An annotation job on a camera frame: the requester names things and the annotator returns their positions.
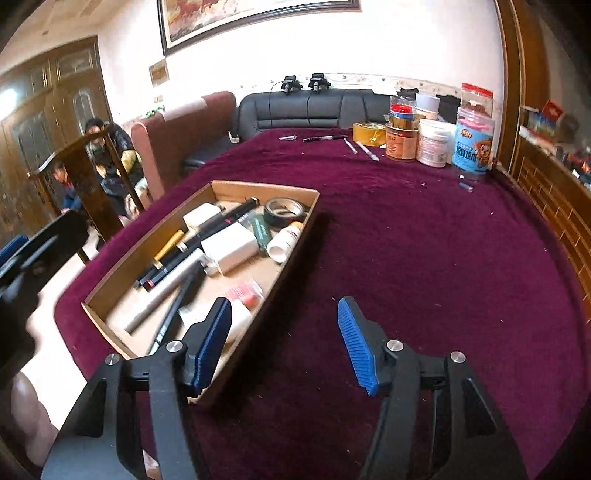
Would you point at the small white charger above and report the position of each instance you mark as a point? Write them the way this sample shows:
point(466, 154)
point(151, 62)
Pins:
point(201, 217)

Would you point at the dark green tube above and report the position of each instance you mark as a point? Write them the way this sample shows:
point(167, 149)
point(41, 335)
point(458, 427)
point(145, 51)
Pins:
point(261, 235)

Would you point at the clear jar with blue label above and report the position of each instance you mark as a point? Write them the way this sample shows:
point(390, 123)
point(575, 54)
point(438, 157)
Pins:
point(471, 143)

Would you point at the brown upholstered chair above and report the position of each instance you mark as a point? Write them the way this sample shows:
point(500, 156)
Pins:
point(184, 134)

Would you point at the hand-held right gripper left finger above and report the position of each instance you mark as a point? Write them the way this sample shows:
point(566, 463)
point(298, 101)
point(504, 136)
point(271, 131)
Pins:
point(212, 346)

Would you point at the white marker pen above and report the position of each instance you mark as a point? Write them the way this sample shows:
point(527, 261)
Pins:
point(161, 295)

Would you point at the maroon table cloth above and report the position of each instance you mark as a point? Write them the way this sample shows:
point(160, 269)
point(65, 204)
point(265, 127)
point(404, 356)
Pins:
point(415, 254)

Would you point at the yellow and black pen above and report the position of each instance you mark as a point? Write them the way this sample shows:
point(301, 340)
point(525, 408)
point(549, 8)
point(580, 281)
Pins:
point(168, 249)

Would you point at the coloured tape roll stack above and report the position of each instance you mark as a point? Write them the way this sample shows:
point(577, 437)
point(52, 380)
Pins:
point(402, 113)

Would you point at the carved wooden door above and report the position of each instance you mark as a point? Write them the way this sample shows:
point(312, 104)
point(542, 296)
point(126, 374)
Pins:
point(46, 106)

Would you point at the clear jar with red lid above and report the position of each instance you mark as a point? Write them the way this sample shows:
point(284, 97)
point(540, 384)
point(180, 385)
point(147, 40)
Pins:
point(478, 94)

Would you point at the white plastic jar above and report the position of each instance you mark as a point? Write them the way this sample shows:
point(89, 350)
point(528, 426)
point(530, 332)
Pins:
point(434, 143)

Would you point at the cardboard box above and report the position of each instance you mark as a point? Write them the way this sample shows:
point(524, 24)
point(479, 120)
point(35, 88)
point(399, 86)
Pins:
point(277, 277)

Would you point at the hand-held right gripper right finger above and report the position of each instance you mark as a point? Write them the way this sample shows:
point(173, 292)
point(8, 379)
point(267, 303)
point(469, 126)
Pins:
point(358, 341)

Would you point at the orange clear jar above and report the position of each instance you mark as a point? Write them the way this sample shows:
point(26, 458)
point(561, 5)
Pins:
point(400, 143)

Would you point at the black clamp device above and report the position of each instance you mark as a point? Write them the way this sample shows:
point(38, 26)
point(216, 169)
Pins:
point(318, 83)
point(291, 84)

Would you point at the wooden brick-pattern counter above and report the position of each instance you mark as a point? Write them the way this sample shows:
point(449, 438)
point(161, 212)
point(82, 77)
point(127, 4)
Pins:
point(554, 207)

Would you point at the framed wall painting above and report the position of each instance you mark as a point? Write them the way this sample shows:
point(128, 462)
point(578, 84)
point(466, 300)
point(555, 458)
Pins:
point(249, 18)

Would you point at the black marker with red caps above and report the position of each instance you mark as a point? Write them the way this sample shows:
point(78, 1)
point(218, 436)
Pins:
point(231, 217)

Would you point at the black tape roll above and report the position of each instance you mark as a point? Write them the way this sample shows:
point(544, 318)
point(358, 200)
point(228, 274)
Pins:
point(286, 212)

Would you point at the small framed wall picture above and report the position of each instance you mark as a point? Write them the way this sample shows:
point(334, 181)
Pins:
point(158, 72)

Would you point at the yellow tape roll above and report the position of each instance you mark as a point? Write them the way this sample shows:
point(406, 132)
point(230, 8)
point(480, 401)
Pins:
point(369, 134)

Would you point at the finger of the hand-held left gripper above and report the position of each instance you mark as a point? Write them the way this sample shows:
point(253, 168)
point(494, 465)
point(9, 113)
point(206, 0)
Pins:
point(14, 251)

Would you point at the silver pen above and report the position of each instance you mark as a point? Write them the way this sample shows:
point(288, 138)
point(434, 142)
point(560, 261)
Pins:
point(367, 151)
point(351, 145)

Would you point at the large white charger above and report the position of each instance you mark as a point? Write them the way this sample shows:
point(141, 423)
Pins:
point(231, 249)

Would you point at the red item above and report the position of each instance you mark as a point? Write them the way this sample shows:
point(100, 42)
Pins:
point(244, 293)

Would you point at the wooden door frame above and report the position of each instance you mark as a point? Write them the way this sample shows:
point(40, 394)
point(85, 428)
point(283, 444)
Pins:
point(517, 69)

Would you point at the dark wooden chair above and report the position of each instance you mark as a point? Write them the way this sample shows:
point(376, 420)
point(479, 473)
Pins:
point(92, 184)

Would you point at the thin black pen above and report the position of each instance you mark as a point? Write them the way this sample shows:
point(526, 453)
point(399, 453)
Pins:
point(325, 137)

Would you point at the white and orange small bottle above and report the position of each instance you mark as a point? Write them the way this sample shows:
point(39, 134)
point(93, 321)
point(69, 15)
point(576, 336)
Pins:
point(284, 244)

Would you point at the black leather sofa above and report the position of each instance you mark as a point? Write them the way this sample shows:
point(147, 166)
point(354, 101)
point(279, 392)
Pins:
point(314, 110)

